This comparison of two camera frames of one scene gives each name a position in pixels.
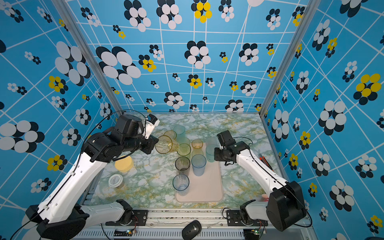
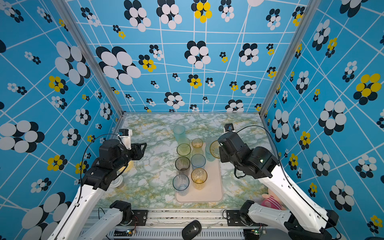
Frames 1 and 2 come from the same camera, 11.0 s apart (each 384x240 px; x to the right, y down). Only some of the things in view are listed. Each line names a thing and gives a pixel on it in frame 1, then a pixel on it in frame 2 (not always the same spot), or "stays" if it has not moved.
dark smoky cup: x=182 y=165 stays
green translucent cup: x=184 y=150 stays
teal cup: x=210 y=152 stays
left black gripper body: x=147 y=144 -> x=134 y=154
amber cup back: x=171 y=134 -> x=214 y=149
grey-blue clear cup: x=181 y=183 stays
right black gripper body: x=219 y=154 stays
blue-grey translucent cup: x=198 y=162 stays
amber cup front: x=165 y=144 -> x=199 y=176
